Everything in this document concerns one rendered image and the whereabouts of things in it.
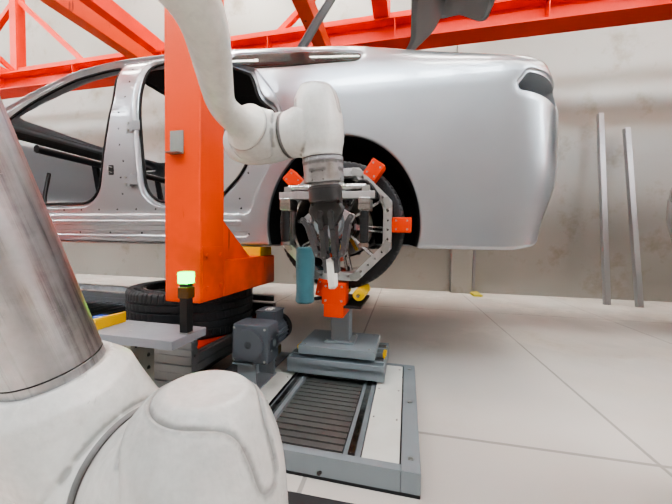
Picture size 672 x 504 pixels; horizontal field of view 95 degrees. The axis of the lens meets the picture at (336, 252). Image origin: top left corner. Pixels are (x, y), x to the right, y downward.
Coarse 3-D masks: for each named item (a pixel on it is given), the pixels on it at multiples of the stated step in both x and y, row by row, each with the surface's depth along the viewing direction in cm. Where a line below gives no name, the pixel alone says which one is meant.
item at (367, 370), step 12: (384, 348) 174; (288, 360) 159; (300, 360) 158; (312, 360) 156; (324, 360) 155; (336, 360) 159; (348, 360) 157; (360, 360) 156; (384, 360) 157; (300, 372) 158; (312, 372) 156; (324, 372) 155; (336, 372) 154; (348, 372) 152; (360, 372) 151; (372, 372) 149; (384, 372) 150
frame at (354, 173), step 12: (348, 168) 147; (384, 204) 143; (384, 216) 144; (384, 228) 144; (384, 240) 144; (288, 252) 155; (384, 252) 144; (372, 264) 146; (324, 276) 151; (348, 276) 153; (360, 276) 147
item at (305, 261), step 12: (300, 252) 140; (312, 252) 142; (300, 264) 140; (312, 264) 142; (300, 276) 140; (312, 276) 142; (300, 288) 141; (312, 288) 143; (300, 300) 141; (312, 300) 143
